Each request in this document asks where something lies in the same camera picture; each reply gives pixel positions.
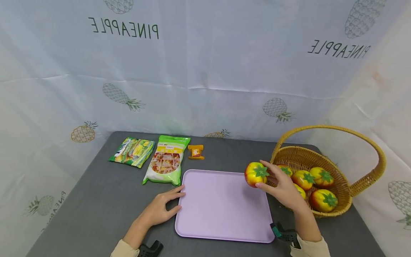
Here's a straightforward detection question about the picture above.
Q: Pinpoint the small orange packet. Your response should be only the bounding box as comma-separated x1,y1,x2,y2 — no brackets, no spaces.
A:
187,144,206,160

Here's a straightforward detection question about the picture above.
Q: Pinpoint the woven wicker basket with handle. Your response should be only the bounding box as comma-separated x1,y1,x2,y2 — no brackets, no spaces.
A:
269,125,387,218

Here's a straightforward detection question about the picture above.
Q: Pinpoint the person's right forearm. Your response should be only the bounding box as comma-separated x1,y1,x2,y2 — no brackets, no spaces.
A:
290,204,331,257

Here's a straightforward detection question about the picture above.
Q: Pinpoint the yellow red toy tomato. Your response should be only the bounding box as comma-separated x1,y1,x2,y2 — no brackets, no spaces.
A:
291,170,316,191
277,164,293,178
244,162,270,188
309,166,335,189
309,189,339,213
293,183,307,201

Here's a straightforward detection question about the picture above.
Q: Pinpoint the white and green food packet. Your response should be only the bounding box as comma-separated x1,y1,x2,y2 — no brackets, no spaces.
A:
142,135,191,187

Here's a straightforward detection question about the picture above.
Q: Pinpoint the person's left hand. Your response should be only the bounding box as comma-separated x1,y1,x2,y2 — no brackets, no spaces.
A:
141,185,186,227

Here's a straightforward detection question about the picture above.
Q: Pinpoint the person's left forearm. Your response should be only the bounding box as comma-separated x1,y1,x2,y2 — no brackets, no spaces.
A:
110,214,155,257

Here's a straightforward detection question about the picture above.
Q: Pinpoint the person's right hand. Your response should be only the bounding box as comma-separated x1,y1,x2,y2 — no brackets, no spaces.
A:
255,160,308,214

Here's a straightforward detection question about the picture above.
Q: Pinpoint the green corn snack packet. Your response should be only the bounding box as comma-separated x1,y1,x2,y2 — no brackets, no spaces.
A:
108,137,156,169

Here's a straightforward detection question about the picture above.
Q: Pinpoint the lilac plastic tray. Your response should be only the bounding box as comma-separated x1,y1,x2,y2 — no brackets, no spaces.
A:
174,169,276,244

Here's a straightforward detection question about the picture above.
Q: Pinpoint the black wrist band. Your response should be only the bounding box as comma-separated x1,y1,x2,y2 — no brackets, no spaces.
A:
138,240,164,257
270,222,302,250

